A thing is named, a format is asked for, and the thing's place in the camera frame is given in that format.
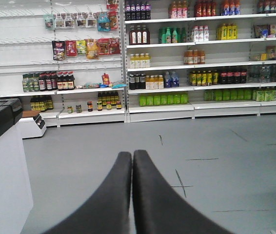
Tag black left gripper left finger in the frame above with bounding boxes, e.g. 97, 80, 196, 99
45, 152, 132, 234

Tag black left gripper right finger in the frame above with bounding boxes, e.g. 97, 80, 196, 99
132, 150, 230, 234

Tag small white box appliance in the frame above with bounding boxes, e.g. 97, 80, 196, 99
19, 111, 46, 139

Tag white store shelf right unit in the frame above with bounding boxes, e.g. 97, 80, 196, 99
123, 0, 276, 122

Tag white store shelf unit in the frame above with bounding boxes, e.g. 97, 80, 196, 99
123, 0, 276, 122
0, 0, 126, 127

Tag white store shelf left unit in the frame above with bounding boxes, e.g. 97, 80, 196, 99
0, 0, 126, 127

